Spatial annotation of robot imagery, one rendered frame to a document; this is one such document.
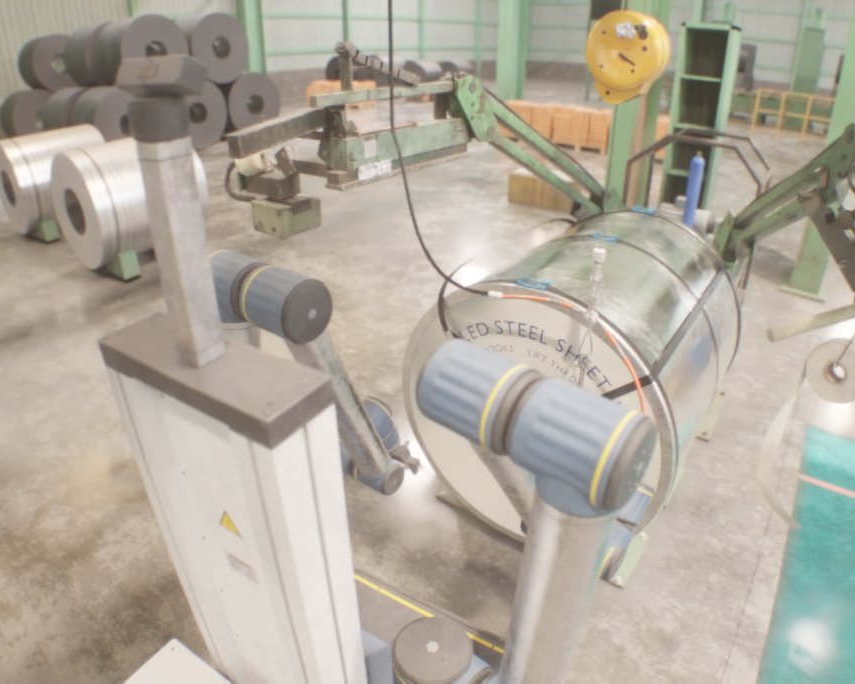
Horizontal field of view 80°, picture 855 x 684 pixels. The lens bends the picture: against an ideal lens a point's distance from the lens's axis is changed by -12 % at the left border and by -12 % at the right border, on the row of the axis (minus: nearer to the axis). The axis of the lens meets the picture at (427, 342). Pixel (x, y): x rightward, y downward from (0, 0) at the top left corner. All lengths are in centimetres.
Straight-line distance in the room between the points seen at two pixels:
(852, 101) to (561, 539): 567
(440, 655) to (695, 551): 184
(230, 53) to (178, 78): 1368
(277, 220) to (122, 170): 414
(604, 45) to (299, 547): 130
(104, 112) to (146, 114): 1212
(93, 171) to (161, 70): 543
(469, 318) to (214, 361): 145
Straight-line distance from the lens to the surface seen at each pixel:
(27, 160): 827
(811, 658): 290
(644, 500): 153
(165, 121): 71
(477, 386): 88
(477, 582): 271
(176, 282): 77
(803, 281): 655
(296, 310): 123
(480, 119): 249
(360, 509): 302
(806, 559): 328
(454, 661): 148
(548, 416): 82
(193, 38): 1386
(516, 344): 208
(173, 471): 104
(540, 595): 101
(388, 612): 218
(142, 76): 75
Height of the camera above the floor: 213
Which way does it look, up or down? 29 degrees down
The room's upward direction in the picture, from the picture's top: straight up
